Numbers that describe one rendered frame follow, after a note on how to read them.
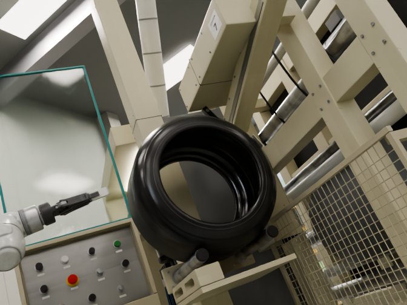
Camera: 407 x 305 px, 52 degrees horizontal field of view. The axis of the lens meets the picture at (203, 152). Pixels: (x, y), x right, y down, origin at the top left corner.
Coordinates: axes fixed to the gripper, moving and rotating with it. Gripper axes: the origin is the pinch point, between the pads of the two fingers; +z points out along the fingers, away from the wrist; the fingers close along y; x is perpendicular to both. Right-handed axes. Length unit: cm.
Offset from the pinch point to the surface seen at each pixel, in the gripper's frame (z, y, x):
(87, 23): 99, 276, -274
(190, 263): 18.8, -3.7, 35.7
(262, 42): 79, -20, -29
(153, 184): 16.6, -10.8, 6.6
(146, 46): 68, 63, -92
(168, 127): 31.7, -7.9, -12.2
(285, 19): 90, -26, -33
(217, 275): 23, -13, 43
